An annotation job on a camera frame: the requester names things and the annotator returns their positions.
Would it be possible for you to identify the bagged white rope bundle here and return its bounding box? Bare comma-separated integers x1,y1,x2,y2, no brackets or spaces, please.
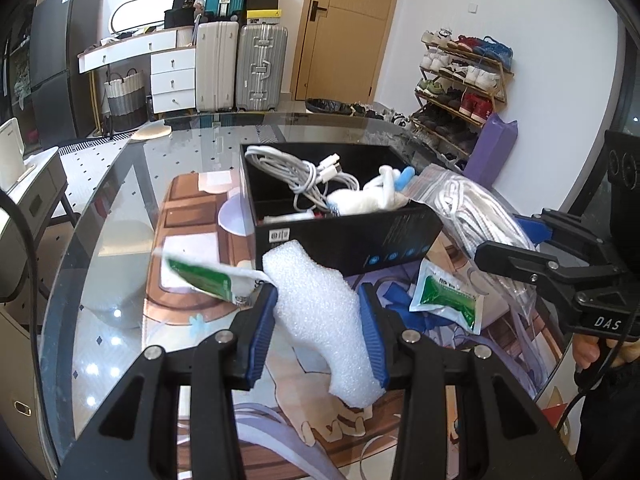
404,162,544,321

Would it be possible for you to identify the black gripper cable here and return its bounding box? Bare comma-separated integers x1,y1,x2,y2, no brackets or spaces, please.
0,188,42,306

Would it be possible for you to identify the white drawer desk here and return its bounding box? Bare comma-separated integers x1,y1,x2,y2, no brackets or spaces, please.
78,26,195,115

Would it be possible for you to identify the shoe rack with shoes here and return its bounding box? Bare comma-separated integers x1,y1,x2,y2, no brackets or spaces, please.
410,28,514,171

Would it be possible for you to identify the white trash bin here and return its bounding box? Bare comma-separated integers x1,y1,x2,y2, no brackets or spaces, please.
305,98,354,116

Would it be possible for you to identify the purple yoga mat bag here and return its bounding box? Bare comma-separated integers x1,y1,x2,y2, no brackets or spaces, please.
463,113,518,188

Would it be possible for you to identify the white suitcase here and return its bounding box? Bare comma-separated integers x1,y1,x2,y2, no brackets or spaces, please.
195,22,240,112

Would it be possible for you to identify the small green medicine sachet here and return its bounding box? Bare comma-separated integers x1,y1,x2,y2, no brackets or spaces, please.
409,259,483,335

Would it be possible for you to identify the striped laundry basket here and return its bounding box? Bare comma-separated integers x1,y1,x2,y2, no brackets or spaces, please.
104,68,148,132

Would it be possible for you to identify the person right hand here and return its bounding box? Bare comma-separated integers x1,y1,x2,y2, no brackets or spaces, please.
573,334,640,370

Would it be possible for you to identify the grey side cabinet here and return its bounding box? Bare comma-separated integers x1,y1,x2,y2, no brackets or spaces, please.
1,148,79,302

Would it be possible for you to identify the black storage box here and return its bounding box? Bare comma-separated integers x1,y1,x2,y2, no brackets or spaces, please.
241,144,442,276

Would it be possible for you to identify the wooden door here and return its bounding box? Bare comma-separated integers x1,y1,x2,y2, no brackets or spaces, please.
291,0,397,103

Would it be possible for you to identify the white charging cable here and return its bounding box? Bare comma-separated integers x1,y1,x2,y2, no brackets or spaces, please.
243,145,362,214

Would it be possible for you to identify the white foam sheet piece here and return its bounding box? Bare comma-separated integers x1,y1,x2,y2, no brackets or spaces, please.
262,240,384,408

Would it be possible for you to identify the large green medicine packet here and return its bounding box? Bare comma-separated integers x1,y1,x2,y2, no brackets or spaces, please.
162,252,272,306

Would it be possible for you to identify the black refrigerator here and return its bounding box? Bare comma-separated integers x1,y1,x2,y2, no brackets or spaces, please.
29,0,101,148

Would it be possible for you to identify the silver suitcase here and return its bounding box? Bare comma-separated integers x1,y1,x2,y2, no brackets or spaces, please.
235,24,288,112

